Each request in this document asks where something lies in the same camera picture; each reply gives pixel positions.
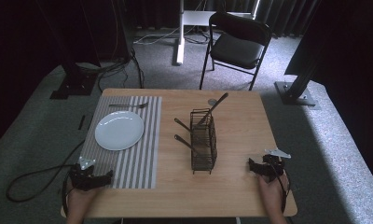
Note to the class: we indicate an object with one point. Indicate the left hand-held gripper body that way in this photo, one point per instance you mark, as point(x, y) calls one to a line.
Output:
point(82, 179)

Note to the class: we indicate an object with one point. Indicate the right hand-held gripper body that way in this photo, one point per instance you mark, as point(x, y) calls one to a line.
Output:
point(273, 166)

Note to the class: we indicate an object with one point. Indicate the person's left hand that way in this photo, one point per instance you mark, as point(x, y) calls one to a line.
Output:
point(80, 199)

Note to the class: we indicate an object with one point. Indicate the person's right hand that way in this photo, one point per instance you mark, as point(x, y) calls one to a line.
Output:
point(273, 194)

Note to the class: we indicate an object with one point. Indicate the grey striped placemat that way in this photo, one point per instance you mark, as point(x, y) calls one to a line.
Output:
point(131, 168)

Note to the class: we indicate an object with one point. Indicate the white round plate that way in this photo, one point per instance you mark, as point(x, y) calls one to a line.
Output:
point(119, 130)

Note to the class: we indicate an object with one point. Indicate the grey round table disc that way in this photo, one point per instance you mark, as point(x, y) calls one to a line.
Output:
point(212, 102)

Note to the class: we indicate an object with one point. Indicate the metal fork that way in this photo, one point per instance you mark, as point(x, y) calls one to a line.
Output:
point(128, 105)

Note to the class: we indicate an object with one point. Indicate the black metal stand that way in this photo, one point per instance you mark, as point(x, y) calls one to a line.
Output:
point(74, 81)
point(295, 91)

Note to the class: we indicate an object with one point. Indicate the black folding chair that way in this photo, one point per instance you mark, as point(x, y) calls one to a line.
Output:
point(236, 49)

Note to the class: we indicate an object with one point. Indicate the dark curtain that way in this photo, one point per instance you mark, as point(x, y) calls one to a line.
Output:
point(284, 12)

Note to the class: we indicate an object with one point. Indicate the white desk frame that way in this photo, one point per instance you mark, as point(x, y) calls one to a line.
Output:
point(180, 37)

